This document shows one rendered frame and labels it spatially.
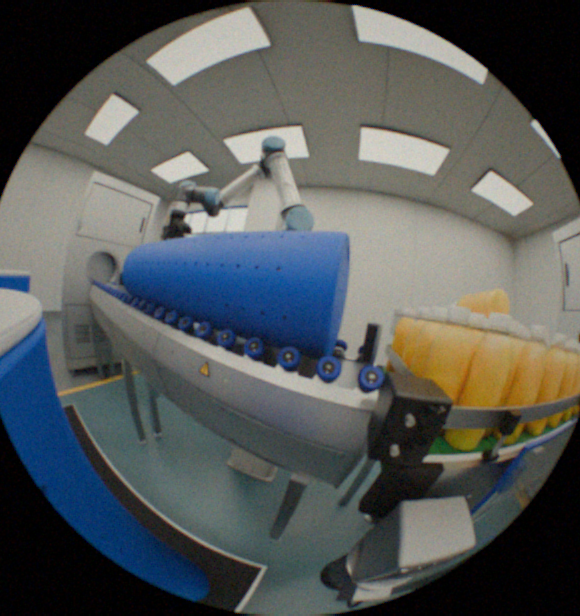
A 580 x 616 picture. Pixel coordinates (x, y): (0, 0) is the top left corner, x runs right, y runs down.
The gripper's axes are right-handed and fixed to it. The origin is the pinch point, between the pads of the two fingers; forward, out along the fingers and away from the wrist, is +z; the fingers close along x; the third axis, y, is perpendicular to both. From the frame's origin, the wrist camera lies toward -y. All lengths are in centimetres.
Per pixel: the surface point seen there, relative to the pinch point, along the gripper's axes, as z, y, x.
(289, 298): 9, -59, 14
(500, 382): 14, -92, 19
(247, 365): 23, -52, 11
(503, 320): 6, -92, 17
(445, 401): 16, -81, 23
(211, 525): 116, -40, 18
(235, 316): 14, -48, 12
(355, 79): -224, -66, -51
